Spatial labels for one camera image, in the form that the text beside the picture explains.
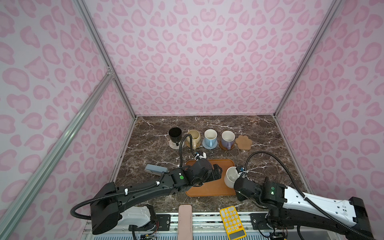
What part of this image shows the light blue woven coaster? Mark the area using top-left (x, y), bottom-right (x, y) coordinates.
top-left (202, 139), bottom-right (218, 150)

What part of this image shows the white multicolour zigzag woven coaster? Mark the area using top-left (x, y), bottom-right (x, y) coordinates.
top-left (169, 139), bottom-right (184, 150)

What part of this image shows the white speckled pink mug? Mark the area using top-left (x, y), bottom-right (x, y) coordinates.
top-left (224, 167), bottom-right (241, 189)

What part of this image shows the beige cream mug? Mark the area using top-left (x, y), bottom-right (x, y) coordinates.
top-left (188, 130), bottom-right (202, 150)

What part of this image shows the round brown wooden coaster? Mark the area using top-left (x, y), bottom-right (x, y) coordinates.
top-left (219, 141), bottom-right (235, 151)

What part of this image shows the light blue mug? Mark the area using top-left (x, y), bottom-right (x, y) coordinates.
top-left (204, 129), bottom-right (218, 140)

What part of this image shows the black mug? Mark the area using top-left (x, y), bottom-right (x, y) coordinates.
top-left (168, 127), bottom-right (182, 147)

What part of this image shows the purple mug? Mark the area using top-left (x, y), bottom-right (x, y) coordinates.
top-left (221, 131), bottom-right (236, 149)

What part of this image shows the cork paw shaped coaster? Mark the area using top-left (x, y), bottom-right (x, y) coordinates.
top-left (235, 135), bottom-right (253, 151)

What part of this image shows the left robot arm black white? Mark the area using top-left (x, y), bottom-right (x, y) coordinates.
top-left (91, 159), bottom-right (223, 235)

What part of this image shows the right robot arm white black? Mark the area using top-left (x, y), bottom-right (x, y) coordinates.
top-left (234, 177), bottom-right (374, 240)

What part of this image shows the orange brown serving tray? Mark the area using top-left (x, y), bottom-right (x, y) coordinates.
top-left (186, 159), bottom-right (236, 197)

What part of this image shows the pink rectangular case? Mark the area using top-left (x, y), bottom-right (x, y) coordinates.
top-left (178, 205), bottom-right (193, 240)

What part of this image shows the yellow calculator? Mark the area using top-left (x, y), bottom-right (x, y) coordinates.
top-left (220, 206), bottom-right (247, 240)

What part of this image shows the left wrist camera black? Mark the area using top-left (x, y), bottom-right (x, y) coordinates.
top-left (194, 151), bottom-right (207, 161)

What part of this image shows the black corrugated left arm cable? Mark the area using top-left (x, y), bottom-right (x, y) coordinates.
top-left (70, 133), bottom-right (197, 221)

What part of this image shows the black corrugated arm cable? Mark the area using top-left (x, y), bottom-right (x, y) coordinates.
top-left (70, 133), bottom-right (197, 221)
top-left (243, 150), bottom-right (376, 240)

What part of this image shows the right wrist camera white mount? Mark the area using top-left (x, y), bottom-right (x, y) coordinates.
top-left (236, 166), bottom-right (247, 178)

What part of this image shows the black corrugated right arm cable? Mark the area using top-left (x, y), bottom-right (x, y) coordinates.
top-left (243, 150), bottom-right (376, 240)

